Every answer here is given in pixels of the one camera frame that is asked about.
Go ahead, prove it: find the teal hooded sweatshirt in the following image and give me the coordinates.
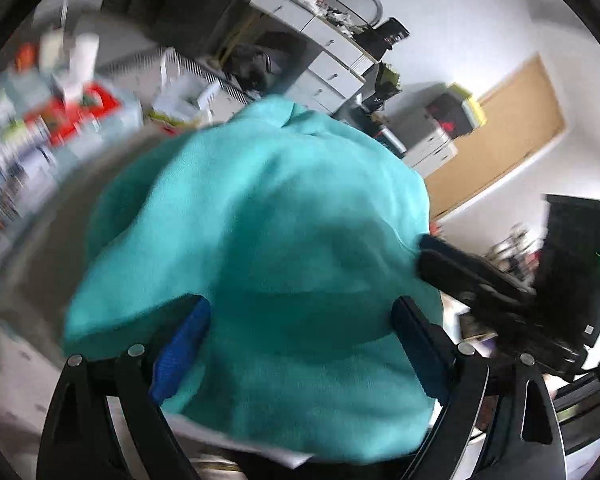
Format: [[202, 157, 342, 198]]
[[62, 96, 442, 464]]

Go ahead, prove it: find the black box on dresser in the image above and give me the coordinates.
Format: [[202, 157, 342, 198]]
[[353, 18, 410, 62]]

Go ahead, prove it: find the wooden door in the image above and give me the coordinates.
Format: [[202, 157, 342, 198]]
[[425, 55, 566, 220]]

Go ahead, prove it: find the shoe rack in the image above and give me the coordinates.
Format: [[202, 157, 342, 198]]
[[486, 223, 543, 284]]

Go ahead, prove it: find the white drawer dresser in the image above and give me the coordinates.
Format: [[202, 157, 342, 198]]
[[246, 0, 377, 115]]

